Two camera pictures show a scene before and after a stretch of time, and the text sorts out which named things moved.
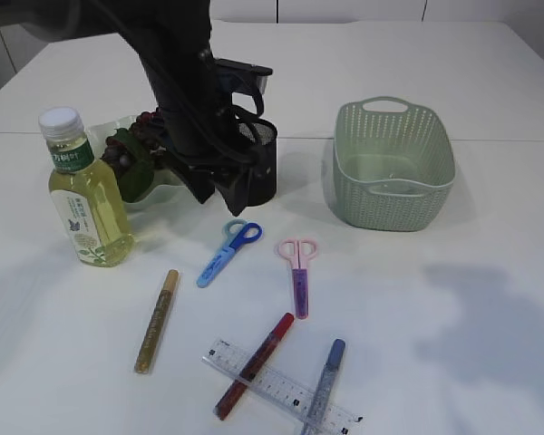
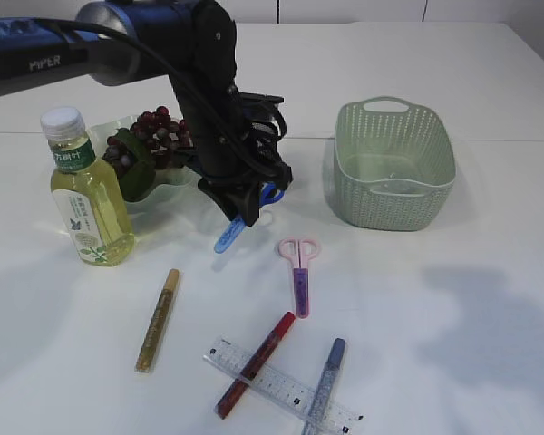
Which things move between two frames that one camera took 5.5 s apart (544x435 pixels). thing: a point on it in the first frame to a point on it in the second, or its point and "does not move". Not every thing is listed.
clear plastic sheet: x=398 y=188 does not move
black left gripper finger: x=236 y=191 to x=251 y=202
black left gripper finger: x=200 y=184 to x=231 y=200
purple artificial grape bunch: x=132 y=151 does not move
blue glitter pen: x=325 y=388 does not move
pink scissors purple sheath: x=300 y=251 does not move
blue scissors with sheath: x=236 y=233 to x=268 y=192
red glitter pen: x=247 y=372 does not move
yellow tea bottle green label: x=87 y=200 does not move
